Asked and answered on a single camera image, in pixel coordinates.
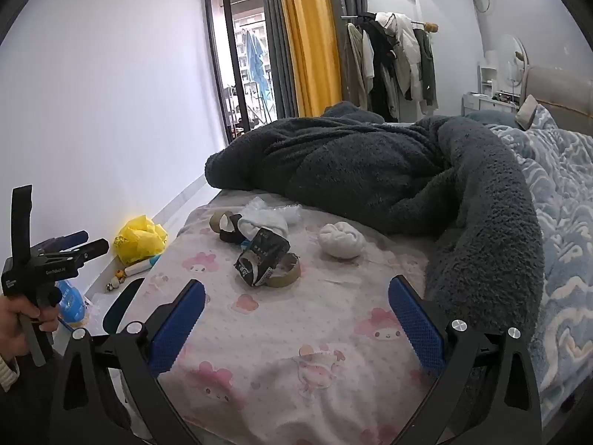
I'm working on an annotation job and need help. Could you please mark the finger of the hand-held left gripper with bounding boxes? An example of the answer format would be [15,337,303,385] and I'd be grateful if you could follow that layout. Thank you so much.
[65,238,110,265]
[44,230,90,247]

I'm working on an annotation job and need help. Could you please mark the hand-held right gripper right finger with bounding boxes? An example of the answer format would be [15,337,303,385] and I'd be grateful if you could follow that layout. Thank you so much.
[388,275,543,445]

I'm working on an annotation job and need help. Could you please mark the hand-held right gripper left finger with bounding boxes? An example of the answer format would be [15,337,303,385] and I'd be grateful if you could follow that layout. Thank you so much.
[50,279,207,445]

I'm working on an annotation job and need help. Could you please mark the small brown tape roll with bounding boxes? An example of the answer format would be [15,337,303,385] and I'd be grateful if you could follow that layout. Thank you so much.
[209,211,238,235]

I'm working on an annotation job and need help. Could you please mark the black packet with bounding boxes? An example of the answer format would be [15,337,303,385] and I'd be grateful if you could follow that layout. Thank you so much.
[234,227,292,287]

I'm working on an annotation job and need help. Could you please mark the white tissue wad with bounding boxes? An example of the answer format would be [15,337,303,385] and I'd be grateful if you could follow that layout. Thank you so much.
[318,222,364,259]

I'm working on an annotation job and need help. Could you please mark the large cardboard tape roll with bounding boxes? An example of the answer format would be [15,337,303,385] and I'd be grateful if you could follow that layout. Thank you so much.
[263,253,302,289]

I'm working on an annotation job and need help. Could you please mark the clear plastic wrap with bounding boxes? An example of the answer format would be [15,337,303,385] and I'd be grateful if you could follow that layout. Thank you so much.
[277,203,303,226]

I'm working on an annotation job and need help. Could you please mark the person's left hand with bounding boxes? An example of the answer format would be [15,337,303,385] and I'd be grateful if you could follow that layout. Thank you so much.
[0,294,60,362]

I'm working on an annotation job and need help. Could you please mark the yellow plastic bag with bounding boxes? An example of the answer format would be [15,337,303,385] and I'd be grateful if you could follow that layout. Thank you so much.
[113,214,168,265]

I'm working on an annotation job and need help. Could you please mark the blue pet food bag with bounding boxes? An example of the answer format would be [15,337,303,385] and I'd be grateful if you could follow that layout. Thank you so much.
[54,280,89,325]

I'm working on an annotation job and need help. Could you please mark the pink printed bedsheet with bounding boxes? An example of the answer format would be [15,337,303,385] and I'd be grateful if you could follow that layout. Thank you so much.
[106,188,464,445]

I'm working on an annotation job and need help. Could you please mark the dark grey fleece blanket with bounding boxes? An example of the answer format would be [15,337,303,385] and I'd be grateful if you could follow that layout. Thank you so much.
[205,100,545,348]

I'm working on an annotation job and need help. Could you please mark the blue patterned blanket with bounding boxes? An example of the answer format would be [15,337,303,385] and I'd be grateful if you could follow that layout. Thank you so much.
[466,104,593,427]

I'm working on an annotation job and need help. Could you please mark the glass balcony door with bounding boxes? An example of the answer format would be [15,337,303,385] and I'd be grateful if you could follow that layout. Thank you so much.
[204,0,279,145]

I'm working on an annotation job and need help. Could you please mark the white vanity table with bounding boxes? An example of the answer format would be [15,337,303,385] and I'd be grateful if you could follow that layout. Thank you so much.
[462,92,520,115]

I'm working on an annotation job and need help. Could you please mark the beige pillow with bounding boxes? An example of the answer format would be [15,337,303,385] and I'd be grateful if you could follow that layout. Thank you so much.
[515,95,541,131]

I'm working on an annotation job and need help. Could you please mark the blue hanging garment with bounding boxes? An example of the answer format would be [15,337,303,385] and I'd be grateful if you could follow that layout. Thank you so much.
[245,30,270,99]

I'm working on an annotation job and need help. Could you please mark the black hanging garment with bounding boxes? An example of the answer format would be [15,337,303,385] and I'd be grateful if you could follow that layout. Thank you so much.
[365,21,400,120]

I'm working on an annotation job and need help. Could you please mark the dark green hanging garment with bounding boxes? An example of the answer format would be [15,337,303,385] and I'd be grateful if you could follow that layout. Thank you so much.
[412,28,439,113]

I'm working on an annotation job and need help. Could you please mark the beige hanging coat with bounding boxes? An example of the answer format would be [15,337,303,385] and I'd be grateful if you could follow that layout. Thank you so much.
[347,23,375,108]

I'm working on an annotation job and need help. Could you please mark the grey curtain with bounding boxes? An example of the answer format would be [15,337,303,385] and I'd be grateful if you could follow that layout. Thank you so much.
[258,0,298,122]

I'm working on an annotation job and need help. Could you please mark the white hanging jacket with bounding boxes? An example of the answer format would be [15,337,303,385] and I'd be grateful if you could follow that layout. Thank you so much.
[375,11,423,103]

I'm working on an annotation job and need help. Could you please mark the beige padded headboard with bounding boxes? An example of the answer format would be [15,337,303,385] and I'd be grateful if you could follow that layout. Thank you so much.
[521,66,593,118]

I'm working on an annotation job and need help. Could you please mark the yellow curtain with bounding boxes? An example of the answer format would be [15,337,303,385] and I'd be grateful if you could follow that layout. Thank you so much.
[274,0,344,118]

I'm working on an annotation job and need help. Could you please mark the black clothes rack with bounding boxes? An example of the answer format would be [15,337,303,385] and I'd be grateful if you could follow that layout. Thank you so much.
[342,10,439,121]

